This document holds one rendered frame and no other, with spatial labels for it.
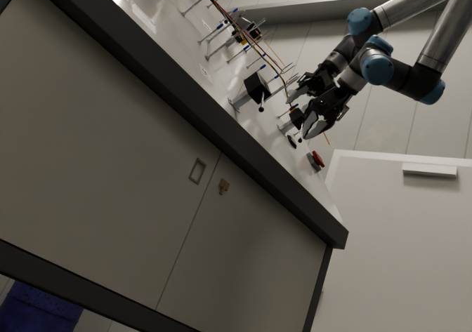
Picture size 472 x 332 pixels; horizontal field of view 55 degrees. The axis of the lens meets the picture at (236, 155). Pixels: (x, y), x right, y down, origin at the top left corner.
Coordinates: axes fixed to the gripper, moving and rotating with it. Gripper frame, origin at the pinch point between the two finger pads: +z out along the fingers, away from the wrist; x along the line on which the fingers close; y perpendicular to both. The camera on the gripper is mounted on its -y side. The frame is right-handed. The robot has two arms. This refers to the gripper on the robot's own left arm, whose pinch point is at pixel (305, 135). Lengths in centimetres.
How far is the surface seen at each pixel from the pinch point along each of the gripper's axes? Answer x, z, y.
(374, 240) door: -36, 82, 176
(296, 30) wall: 165, 33, 314
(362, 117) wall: 40, 41, 246
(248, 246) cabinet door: -15.5, 20.9, -32.5
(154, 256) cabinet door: -8, 21, -61
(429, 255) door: -66, 62, 173
